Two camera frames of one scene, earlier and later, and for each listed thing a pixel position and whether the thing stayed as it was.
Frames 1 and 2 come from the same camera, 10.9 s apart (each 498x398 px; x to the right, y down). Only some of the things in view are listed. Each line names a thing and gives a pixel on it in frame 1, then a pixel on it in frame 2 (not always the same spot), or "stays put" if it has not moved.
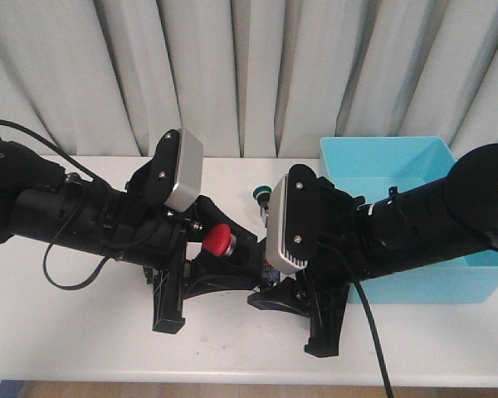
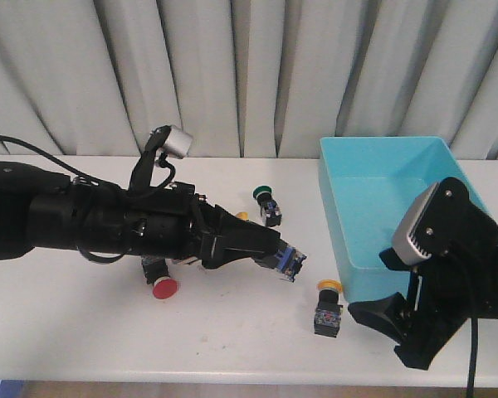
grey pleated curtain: [250, 78] stays put
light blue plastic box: [371, 166] stays put
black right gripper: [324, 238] -> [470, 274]
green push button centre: [262, 194] stays put
